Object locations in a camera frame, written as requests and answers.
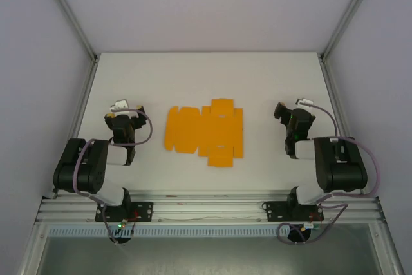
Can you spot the orange paper box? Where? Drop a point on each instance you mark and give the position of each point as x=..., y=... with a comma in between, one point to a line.
x=206, y=130

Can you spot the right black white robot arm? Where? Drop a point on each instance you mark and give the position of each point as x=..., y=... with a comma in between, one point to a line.
x=341, y=172

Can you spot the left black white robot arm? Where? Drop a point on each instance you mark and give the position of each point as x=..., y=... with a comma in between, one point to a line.
x=80, y=165

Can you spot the grey metal sheet panel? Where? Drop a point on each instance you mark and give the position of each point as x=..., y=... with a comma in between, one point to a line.
x=206, y=259

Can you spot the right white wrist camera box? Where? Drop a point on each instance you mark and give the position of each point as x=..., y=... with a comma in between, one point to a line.
x=304, y=101

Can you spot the aluminium table side rail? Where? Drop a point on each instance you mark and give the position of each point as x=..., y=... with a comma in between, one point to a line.
x=328, y=88
x=82, y=110

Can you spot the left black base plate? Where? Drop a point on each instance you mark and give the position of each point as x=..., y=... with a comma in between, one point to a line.
x=145, y=210

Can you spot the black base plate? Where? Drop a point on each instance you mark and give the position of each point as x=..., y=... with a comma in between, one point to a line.
x=273, y=210
x=145, y=210

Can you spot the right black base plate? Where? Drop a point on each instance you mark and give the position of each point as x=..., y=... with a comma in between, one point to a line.
x=273, y=210

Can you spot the aluminium frame post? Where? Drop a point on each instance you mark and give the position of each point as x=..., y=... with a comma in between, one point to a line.
x=351, y=7
x=69, y=14

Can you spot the aluminium mounting rail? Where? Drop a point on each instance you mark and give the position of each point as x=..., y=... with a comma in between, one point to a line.
x=209, y=207

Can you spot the aluminium frame bar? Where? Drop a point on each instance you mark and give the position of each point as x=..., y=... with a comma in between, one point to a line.
x=384, y=249
x=32, y=249

